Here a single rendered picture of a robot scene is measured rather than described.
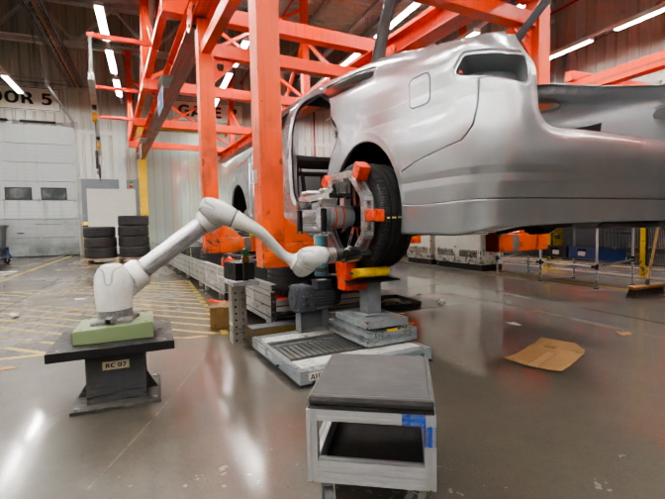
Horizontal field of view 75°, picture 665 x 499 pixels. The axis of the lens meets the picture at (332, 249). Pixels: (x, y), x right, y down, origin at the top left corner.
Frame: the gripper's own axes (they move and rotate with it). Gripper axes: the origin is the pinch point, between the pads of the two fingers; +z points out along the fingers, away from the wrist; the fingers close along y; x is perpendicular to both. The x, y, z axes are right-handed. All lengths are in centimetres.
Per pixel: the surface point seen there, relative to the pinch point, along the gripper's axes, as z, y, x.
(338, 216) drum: -9.2, 5.1, 25.3
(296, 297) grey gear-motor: -25, -54, 11
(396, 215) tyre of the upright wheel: 14.2, 22.7, 7.2
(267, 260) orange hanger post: -38, -49, 40
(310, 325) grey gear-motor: -9, -80, 5
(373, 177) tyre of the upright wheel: 4.9, 32.0, 28.7
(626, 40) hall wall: 945, 37, 564
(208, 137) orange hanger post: -33, -103, 261
